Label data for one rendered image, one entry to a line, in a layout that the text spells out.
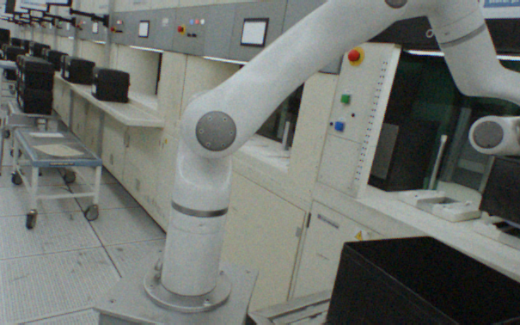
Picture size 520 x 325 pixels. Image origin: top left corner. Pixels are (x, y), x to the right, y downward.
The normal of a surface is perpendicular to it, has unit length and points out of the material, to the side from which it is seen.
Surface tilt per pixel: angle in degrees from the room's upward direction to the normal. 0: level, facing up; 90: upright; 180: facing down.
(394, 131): 90
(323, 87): 90
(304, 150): 90
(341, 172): 90
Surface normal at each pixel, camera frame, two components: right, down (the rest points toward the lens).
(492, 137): -0.79, 0.00
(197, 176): 0.03, -0.80
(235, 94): 0.35, -0.30
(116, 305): 0.17, -0.96
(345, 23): -0.36, 0.55
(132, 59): 0.57, 0.28
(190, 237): -0.06, 0.21
